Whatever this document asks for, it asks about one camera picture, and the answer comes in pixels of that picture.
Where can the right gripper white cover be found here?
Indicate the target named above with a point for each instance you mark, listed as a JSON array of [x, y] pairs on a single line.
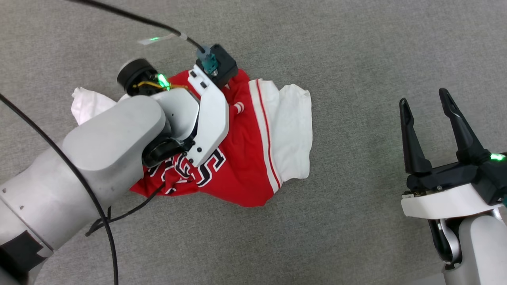
[[447, 198]]

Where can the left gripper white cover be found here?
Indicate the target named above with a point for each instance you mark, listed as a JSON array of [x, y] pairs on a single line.
[[212, 118]]

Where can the red and white basketball jersey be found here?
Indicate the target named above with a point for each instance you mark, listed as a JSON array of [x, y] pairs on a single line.
[[245, 158]]

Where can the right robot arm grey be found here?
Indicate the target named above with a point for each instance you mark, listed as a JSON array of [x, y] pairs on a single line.
[[483, 249]]

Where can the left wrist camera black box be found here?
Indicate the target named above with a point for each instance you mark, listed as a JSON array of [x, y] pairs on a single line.
[[226, 63]]

